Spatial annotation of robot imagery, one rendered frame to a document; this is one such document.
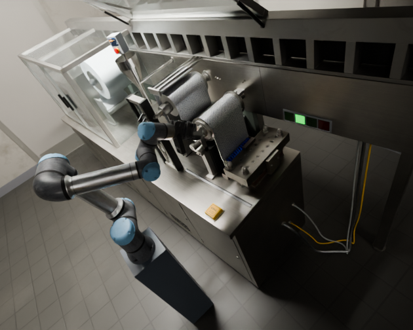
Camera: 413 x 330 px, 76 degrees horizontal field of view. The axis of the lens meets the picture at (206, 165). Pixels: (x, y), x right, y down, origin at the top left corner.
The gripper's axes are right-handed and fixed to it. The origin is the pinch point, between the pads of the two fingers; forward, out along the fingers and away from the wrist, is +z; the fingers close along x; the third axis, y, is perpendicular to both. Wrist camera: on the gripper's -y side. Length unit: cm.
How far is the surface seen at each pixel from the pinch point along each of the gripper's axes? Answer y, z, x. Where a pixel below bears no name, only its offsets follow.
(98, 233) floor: -147, 19, 140
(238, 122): 9.8, 22.1, -4.3
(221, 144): -2.9, 12.6, -4.3
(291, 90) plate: 31.4, 22.0, -30.0
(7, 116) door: -68, -28, 329
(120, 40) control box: 39, -22, 53
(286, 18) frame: 56, 2, -30
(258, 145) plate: -0.4, 32.6, -14.2
